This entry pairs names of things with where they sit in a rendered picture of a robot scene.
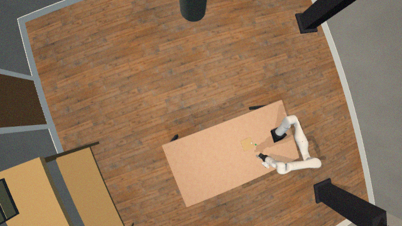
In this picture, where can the tan square mat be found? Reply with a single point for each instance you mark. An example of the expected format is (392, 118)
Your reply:
(246, 144)

